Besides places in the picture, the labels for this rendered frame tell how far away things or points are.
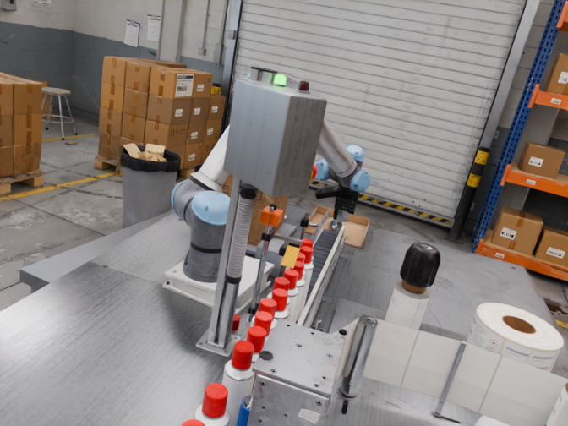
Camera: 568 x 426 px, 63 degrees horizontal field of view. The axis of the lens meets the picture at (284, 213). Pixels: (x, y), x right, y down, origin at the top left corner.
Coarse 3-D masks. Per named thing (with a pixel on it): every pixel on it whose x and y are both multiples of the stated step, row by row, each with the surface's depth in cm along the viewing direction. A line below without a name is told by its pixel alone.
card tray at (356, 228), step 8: (320, 208) 226; (328, 208) 225; (312, 216) 216; (320, 216) 222; (328, 216) 224; (352, 216) 223; (360, 216) 222; (344, 224) 219; (352, 224) 221; (360, 224) 223; (368, 224) 214; (312, 232) 200; (344, 232) 208; (352, 232) 210; (360, 232) 212; (352, 240) 201; (360, 240) 203
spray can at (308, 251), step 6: (306, 246) 120; (300, 252) 119; (306, 252) 117; (312, 252) 118; (306, 258) 118; (306, 264) 119; (312, 264) 121; (306, 270) 118; (312, 270) 120; (306, 276) 119; (306, 282) 120; (306, 288) 121; (306, 294) 122; (300, 306) 122; (300, 312) 123
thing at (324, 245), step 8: (328, 232) 191; (336, 232) 193; (320, 240) 182; (328, 240) 183; (320, 248) 174; (328, 248) 175; (336, 248) 186; (320, 256) 167; (320, 264) 161; (312, 272) 154; (320, 272) 155; (312, 280) 148; (312, 288) 143; (304, 304) 133; (312, 304) 141; (304, 320) 125
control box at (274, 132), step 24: (240, 96) 91; (264, 96) 86; (288, 96) 81; (312, 96) 84; (240, 120) 92; (264, 120) 86; (288, 120) 82; (312, 120) 86; (240, 144) 93; (264, 144) 87; (288, 144) 84; (312, 144) 88; (240, 168) 93; (264, 168) 88; (288, 168) 87; (312, 168) 91; (264, 192) 88; (288, 192) 89
